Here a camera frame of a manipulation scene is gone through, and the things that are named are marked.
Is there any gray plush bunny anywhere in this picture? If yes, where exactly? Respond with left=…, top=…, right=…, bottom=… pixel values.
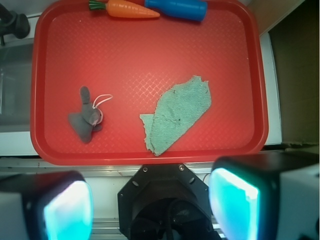
left=68, top=86, right=113, bottom=144

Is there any black clamp knob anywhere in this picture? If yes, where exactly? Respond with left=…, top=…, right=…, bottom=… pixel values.
left=0, top=4, right=31, bottom=46

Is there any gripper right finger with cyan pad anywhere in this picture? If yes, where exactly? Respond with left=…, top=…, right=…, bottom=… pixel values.
left=208, top=151, right=320, bottom=240

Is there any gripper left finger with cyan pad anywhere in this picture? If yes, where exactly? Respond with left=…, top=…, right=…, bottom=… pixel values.
left=0, top=170, right=94, bottom=240

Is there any orange toy carrot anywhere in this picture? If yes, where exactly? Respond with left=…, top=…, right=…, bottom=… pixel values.
left=88, top=0, right=160, bottom=19

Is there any gray metal bin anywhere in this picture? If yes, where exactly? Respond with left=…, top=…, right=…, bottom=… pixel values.
left=0, top=38, right=34, bottom=133

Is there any green woven cloth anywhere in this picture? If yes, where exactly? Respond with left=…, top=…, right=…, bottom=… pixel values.
left=139, top=75, right=212, bottom=157

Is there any red plastic tray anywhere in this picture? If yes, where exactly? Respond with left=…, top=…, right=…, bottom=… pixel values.
left=30, top=0, right=268, bottom=166

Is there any blue plastic bottle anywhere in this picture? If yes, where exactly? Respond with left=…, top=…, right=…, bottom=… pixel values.
left=144, top=0, right=208, bottom=22

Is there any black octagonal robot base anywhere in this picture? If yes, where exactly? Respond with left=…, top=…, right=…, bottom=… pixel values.
left=117, top=163, right=221, bottom=240

